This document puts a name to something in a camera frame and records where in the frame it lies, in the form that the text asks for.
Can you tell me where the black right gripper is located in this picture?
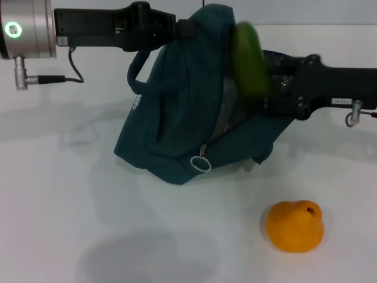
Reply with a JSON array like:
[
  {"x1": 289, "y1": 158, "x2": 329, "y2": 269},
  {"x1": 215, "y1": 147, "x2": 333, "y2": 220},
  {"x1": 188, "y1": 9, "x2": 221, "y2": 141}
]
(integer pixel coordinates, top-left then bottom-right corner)
[{"x1": 262, "y1": 54, "x2": 377, "y2": 121}]

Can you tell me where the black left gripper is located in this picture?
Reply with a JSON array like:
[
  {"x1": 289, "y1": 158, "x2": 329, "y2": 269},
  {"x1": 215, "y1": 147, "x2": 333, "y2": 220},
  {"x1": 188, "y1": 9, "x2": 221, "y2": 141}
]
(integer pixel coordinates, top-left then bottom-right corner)
[{"x1": 54, "y1": 1, "x2": 197, "y2": 53}]

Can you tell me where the green cucumber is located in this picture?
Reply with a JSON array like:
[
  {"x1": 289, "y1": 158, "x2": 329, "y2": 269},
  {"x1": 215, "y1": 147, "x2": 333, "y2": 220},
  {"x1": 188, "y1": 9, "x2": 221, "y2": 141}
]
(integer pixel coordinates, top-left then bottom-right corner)
[{"x1": 231, "y1": 21, "x2": 272, "y2": 100}]

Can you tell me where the dark teal lunch bag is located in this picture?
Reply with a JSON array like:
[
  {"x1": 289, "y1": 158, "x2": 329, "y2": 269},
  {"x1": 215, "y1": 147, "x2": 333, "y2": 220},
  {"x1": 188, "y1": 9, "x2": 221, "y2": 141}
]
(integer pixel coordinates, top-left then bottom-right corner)
[{"x1": 114, "y1": 3, "x2": 295, "y2": 186}]

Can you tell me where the orange fruit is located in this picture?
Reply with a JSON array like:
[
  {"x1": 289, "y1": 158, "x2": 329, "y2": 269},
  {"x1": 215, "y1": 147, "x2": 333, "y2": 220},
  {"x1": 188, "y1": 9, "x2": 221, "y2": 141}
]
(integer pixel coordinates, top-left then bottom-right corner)
[{"x1": 266, "y1": 199, "x2": 325, "y2": 254}]

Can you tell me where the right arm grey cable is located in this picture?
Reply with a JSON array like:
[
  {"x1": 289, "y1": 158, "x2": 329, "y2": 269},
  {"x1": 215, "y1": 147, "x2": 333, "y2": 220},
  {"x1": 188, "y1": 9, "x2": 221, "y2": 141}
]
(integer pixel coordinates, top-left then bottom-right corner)
[{"x1": 345, "y1": 100, "x2": 377, "y2": 128}]

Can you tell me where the silver zipper pull ring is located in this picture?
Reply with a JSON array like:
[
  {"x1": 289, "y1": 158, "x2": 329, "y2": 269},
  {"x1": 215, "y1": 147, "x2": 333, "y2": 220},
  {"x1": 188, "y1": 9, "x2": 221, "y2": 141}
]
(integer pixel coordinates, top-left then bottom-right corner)
[{"x1": 190, "y1": 144, "x2": 212, "y2": 172}]

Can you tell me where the left arm cable with plug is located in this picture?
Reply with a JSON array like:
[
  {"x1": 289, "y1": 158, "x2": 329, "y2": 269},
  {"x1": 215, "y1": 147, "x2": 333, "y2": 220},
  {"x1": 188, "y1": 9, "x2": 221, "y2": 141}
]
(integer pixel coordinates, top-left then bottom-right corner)
[{"x1": 13, "y1": 47, "x2": 85, "y2": 91}]

